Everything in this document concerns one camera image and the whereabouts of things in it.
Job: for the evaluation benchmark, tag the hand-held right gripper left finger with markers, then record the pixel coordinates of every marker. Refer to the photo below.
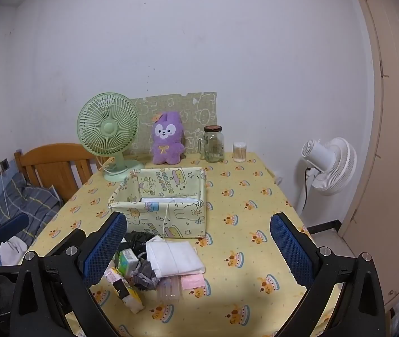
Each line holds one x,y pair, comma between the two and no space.
104,247

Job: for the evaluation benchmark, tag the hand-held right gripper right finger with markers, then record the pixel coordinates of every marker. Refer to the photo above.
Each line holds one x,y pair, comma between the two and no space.
290,252

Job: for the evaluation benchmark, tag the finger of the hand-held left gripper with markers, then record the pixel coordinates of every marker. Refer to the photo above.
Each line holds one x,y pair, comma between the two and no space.
11,225

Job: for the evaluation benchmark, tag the green taped carton box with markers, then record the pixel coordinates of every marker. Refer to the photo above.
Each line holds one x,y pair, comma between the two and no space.
127,261

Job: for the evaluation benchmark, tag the black fabric band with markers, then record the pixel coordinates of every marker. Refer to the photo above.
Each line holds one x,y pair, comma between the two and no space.
139,240

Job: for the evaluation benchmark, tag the small carton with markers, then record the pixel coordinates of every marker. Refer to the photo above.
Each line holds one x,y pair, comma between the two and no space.
129,298

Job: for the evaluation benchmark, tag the clear plastic packet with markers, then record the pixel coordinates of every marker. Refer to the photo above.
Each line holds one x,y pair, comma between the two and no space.
168,289

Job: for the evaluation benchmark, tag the printed fabric storage box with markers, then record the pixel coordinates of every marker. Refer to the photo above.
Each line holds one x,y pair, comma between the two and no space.
185,217

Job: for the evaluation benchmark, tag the pink packet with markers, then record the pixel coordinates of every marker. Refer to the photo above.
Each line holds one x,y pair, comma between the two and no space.
192,281

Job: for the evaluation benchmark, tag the white crumpled cloth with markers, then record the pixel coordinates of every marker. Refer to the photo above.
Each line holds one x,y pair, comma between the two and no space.
10,251

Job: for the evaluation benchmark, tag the plaid clothes pile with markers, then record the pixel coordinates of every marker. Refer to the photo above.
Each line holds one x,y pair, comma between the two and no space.
27,200

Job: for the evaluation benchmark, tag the grey sock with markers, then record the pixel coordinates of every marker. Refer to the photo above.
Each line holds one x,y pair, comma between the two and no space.
143,277

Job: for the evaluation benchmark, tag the white folded cloth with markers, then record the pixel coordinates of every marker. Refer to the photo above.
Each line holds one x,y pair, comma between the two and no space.
178,256

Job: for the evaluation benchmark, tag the white standing fan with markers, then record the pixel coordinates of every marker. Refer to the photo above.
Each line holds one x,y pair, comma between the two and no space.
340,165

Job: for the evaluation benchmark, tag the toothpick holder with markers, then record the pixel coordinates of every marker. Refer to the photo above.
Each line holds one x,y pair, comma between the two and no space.
240,152

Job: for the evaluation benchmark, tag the green desk fan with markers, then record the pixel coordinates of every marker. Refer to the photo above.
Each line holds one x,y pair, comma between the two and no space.
108,128

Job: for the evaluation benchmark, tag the purple plush toy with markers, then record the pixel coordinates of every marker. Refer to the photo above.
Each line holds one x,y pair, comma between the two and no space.
167,144

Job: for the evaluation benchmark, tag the glass jar with brown lid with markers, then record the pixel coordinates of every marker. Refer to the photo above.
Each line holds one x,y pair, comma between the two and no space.
213,145

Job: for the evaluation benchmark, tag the beige wardrobe door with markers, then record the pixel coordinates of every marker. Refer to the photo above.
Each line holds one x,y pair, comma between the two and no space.
396,147

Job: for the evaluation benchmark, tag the green printed board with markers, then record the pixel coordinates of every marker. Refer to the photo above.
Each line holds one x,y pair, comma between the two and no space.
199,112

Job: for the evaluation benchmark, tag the wall outlet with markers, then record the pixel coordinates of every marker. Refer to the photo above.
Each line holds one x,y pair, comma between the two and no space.
2,164

